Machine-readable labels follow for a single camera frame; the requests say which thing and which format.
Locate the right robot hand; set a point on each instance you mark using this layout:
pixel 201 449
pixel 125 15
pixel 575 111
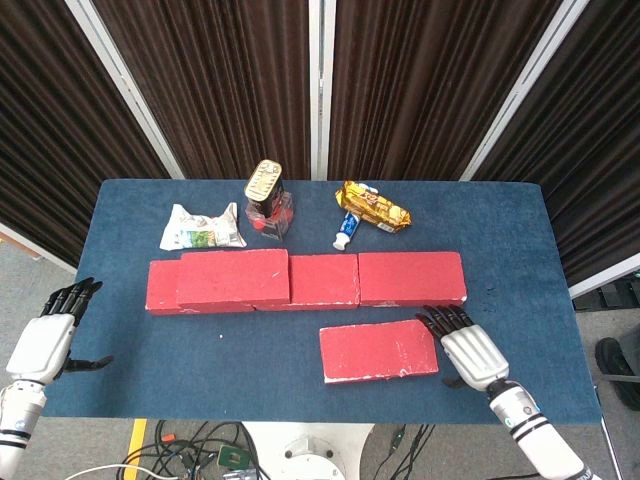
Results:
pixel 475 357

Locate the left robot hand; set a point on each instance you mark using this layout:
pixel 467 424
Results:
pixel 40 350

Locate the red foam brick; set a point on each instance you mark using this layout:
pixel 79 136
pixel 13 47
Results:
pixel 410 277
pixel 232 277
pixel 375 352
pixel 160 285
pixel 325 280

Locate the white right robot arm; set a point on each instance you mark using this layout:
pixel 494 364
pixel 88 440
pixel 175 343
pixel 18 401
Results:
pixel 535 435

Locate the yellow floor tape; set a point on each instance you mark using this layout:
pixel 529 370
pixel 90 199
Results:
pixel 136 442

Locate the black shoe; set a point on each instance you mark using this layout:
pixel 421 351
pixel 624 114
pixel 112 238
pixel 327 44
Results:
pixel 612 355

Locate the blue white toothpaste tube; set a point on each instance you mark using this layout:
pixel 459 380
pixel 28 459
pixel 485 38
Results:
pixel 348 227

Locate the gold biscuit packet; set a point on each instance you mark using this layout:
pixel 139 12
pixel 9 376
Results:
pixel 372 205

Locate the crumpled white snack bag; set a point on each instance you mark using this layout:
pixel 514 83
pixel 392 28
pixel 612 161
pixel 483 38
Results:
pixel 195 230

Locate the blue table cloth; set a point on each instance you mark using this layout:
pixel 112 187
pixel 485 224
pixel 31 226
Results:
pixel 250 360

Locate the green circuit board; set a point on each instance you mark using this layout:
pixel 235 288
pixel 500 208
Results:
pixel 232 456

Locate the brown pleated partition panel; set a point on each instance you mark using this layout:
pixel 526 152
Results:
pixel 425 90
pixel 590 150
pixel 50 125
pixel 215 90

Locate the black luncheon meat can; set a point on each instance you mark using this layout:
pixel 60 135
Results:
pixel 264 185

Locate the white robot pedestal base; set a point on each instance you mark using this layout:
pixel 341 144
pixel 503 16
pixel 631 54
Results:
pixel 307 450

